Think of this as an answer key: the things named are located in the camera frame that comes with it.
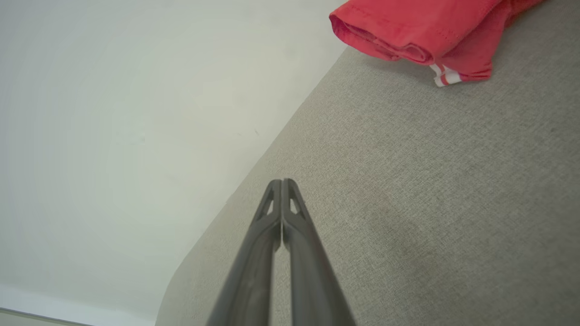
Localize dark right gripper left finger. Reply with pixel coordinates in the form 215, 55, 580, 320
206, 179, 284, 326

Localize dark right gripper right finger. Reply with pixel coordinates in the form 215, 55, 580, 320
282, 178, 357, 326

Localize red shorts white stripe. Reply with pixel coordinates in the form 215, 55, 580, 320
430, 45, 493, 87

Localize red shirt white sleeves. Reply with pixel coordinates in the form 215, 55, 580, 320
329, 0, 544, 64

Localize grey fabric sofa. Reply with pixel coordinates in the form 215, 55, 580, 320
155, 0, 580, 326

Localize white wall baseboard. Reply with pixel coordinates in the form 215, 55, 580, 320
0, 283, 159, 326

